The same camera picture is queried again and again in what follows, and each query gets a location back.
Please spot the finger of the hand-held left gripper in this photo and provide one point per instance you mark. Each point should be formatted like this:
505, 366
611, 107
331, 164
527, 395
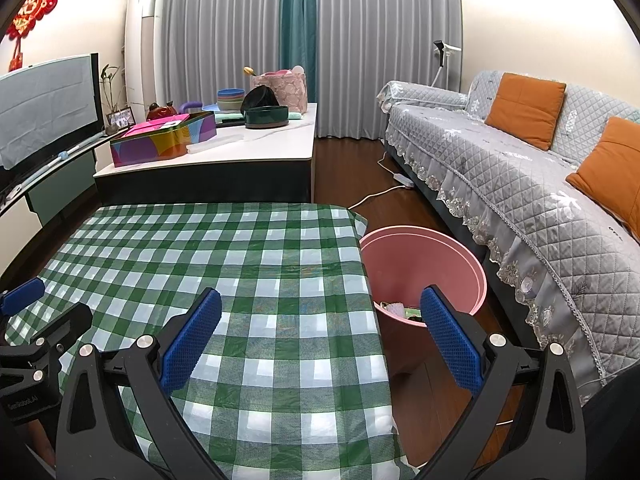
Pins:
22, 296
65, 325

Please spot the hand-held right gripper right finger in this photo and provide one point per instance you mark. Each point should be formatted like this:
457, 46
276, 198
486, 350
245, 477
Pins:
450, 335

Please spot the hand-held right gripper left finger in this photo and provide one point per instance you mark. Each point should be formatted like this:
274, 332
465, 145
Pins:
192, 340

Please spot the pink plastic bin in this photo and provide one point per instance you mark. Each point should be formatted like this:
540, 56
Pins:
425, 260

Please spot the green checked tablecloth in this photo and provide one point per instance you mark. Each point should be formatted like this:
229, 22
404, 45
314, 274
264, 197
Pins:
250, 260

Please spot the grey green television cabinet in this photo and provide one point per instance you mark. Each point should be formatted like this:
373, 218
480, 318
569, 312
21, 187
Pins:
60, 185

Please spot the white stick with blue bead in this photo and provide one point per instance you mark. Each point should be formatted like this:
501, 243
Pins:
62, 156

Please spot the grey quilted sofa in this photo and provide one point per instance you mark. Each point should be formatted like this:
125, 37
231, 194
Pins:
500, 185

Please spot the covered television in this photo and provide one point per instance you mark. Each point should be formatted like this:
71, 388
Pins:
45, 105

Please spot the white topped coffee table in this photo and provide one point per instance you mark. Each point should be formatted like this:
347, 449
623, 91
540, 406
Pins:
250, 155

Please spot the colourful gift box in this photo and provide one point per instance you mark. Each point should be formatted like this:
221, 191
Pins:
160, 142

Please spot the orange cushion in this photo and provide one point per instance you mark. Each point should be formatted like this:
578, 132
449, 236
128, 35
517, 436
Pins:
525, 110
610, 175

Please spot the mint green tray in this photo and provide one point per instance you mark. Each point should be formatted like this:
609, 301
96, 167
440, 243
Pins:
230, 115

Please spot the red brown teapot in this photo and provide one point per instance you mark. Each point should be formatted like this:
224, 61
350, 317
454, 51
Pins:
161, 111

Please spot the bamboo plant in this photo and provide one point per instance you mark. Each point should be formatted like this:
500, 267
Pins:
111, 82

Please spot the green round tin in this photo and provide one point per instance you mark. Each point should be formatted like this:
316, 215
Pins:
265, 117

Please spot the purple plastic item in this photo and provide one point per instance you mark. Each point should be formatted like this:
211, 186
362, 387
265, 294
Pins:
190, 106

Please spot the stack of coloured bowls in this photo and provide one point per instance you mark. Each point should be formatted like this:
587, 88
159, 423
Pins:
230, 100

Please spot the black hat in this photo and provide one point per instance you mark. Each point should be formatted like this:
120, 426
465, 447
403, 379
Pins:
257, 97

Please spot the pink lace basket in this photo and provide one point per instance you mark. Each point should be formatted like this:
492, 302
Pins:
290, 90

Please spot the white standing air conditioner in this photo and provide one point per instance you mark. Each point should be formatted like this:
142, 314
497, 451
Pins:
142, 50

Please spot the yellow artificial flower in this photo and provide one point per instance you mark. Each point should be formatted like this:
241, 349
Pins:
249, 70

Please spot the white floor stand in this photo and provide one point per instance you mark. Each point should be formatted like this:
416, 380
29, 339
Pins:
442, 52

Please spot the grey curtain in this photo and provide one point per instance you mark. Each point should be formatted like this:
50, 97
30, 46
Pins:
375, 35

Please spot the teal curtain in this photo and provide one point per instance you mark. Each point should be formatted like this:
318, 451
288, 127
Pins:
297, 25

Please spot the photo frame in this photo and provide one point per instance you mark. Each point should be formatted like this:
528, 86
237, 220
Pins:
120, 117

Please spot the red knot wall ornament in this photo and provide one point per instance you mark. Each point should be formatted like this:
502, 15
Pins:
32, 7

